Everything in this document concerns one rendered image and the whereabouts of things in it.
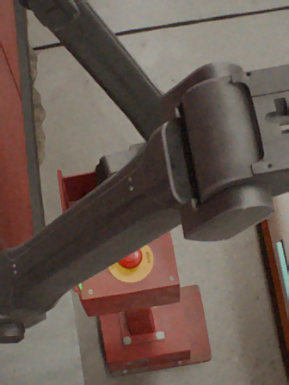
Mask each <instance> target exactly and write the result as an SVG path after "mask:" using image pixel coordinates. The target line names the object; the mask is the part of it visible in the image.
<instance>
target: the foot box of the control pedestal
mask: <svg viewBox="0 0 289 385"><path fill-rule="evenodd" d="M180 299H181V300H180V302H179V303H173V304H169V305H164V306H160V311H161V316H162V320H163V329H164V334H165V338H166V339H161V340H156V341H151V342H146V343H142V344H131V345H123V340H122V335H121V330H120V320H119V316H118V313H115V314H110V315H109V314H105V315H99V317H100V323H101V333H102V339H103V344H104V350H105V355H106V359H107V364H108V366H109V368H110V371H111V376H112V377H116V376H129V375H134V374H138V373H144V372H148V371H153V370H162V369H167V368H171V367H181V366H186V365H191V364H199V363H204V362H208V361H210V360H211V359H212V354H211V349H210V348H211V346H210V341H209V337H208V332H207V329H206V320H205V318H206V317H205V312H204V309H203V304H202V300H201V295H200V287H199V286H198V285H197V284H195V285H189V286H184V287H180Z"/></svg>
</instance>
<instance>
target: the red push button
mask: <svg viewBox="0 0 289 385"><path fill-rule="evenodd" d="M142 259H143V254H142V251H141V249H139V250H137V251H136V252H134V253H133V254H130V255H129V256H127V257H125V258H124V259H123V260H121V261H118V263H119V264H120V265H121V266H123V267H125V268H134V267H136V266H138V265H139V264H140V263H141V262H142Z"/></svg>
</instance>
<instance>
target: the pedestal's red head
mask: <svg viewBox="0 0 289 385"><path fill-rule="evenodd" d="M62 179H63V180H64V183H65V187H66V189H67V193H68V199H69V206H70V208H71V207H72V206H73V205H74V204H75V203H76V202H77V201H78V200H80V199H81V198H83V197H84V196H85V195H87V194H88V193H90V192H91V191H92V190H94V189H95V188H96V187H97V185H96V180H95V171H92V172H87V173H81V174H73V175H67V176H62V174H61V172H60V170H59V169H58V188H59V194H60V201H61V207H62V213H64V212H65V211H67V210H66V208H65V196H64V189H63V184H62ZM147 245H148V246H149V247H150V248H151V251H152V252H153V264H152V269H151V272H150V273H149V274H148V276H146V277H145V278H144V279H142V280H140V281H135V282H125V281H122V280H120V279H117V278H116V277H115V276H114V275H113V274H112V273H111V272H110V270H109V268H107V269H105V270H104V271H102V272H100V273H98V274H96V275H95V276H93V277H92V278H89V279H88V280H86V281H84V282H83V283H81V290H82V291H81V290H80V288H79V286H78V285H77V286H76V287H74V291H75V292H76V293H77V294H78V295H79V300H80V302H81V304H82V305H83V309H84V310H85V312H86V314H87V316H88V317H91V316H97V315H105V314H109V315H110V314H115V313H120V312H126V311H130V310H134V309H144V308H149V307H157V306H164V305H169V304H173V303H179V302H180V300H181V299H180V278H179V273H178V268H177V264H176V259H175V250H174V246H173V242H172V236H171V233H170V232H168V233H166V234H165V235H162V236H161V237H158V238H157V239H155V240H154V241H152V242H150V243H149V244H147Z"/></svg>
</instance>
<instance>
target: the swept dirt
mask: <svg viewBox="0 0 289 385"><path fill-rule="evenodd" d="M25 12H26V20H27V27H28V14H27V9H25ZM28 48H29V57H30V59H29V64H30V71H31V77H32V93H33V100H34V123H35V130H36V138H37V151H38V159H39V166H41V164H42V163H43V161H44V160H45V158H46V150H45V141H46V135H45V133H44V131H43V129H42V123H43V121H44V119H45V117H46V110H45V108H43V106H42V105H41V98H40V93H39V92H38V91H37V90H36V89H35V88H34V81H35V79H36V77H37V74H38V73H37V63H38V56H37V55H36V53H35V52H34V50H33V47H31V45H30V43H29V42H28Z"/></svg>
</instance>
